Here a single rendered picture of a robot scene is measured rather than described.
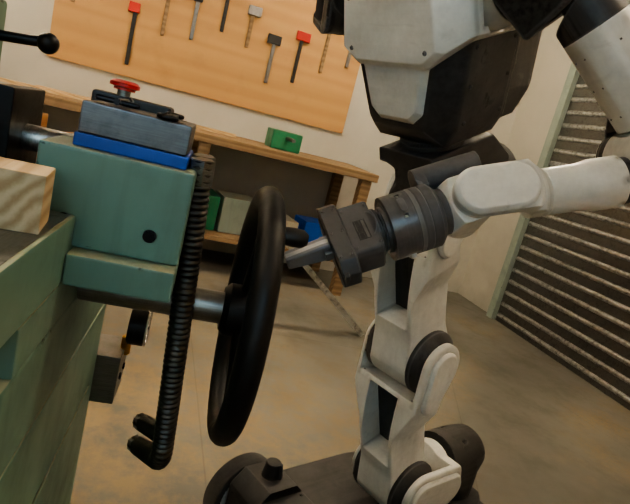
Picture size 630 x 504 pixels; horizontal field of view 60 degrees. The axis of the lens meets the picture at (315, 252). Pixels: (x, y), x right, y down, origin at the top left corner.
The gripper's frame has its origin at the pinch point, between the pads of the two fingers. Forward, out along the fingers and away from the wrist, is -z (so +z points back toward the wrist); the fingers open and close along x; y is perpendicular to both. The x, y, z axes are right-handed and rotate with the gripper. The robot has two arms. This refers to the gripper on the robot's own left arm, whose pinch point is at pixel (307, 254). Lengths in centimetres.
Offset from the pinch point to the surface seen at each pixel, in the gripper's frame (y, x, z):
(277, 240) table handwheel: 18.7, -10.8, -3.8
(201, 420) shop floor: -120, 33, -43
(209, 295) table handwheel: 8.9, -7.7, -12.4
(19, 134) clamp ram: 26.7, 4.0, -23.7
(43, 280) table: 25.7, -13.1, -22.0
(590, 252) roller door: -239, 106, 187
